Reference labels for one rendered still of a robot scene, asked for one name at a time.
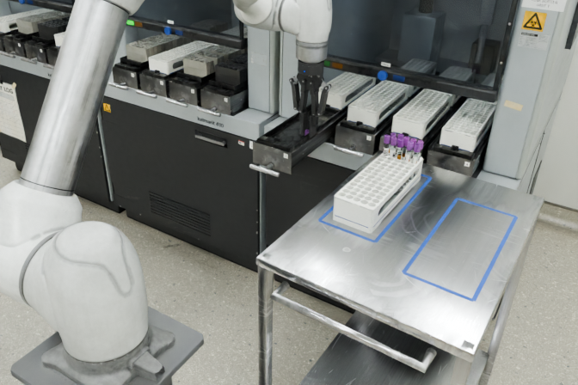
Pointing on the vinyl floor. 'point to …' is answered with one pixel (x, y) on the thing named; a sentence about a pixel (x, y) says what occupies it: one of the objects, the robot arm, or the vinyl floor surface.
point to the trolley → (406, 282)
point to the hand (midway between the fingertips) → (308, 124)
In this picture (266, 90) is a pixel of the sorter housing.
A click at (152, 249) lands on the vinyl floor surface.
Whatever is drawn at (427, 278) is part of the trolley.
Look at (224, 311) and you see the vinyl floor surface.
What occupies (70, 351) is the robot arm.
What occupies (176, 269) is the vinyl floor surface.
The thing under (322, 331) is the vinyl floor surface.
